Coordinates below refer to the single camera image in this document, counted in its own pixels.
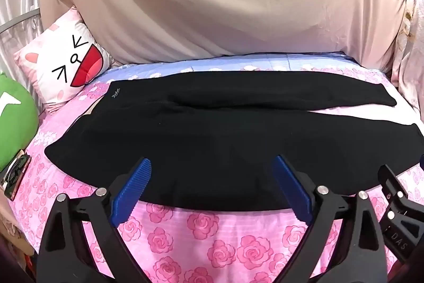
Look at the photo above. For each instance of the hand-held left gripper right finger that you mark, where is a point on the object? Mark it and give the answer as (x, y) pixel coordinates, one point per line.
(293, 190)

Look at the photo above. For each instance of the white cat face pillow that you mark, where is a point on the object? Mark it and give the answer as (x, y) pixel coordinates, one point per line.
(56, 61)

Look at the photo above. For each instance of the dark phone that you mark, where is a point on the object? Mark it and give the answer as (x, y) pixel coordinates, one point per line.
(16, 175)

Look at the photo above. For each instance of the beige patterned cloth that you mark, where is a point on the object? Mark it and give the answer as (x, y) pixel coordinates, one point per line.
(11, 230)

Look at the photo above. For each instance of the green plush toy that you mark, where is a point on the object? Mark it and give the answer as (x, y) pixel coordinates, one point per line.
(16, 124)

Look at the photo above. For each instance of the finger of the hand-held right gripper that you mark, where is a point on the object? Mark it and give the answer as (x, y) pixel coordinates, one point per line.
(397, 200)

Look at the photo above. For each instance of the grey metal rail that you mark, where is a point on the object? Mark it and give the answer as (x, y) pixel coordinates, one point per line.
(20, 21)

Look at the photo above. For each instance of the black pants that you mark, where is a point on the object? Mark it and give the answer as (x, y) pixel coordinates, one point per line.
(212, 143)

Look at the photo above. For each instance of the pale floral cloth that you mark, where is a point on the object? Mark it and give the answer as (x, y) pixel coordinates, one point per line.
(410, 64)

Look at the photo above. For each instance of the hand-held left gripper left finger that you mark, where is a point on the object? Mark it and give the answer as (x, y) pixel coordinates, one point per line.
(132, 185)

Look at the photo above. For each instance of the pink floral bedsheet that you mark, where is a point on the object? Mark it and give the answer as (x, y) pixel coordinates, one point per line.
(205, 246)

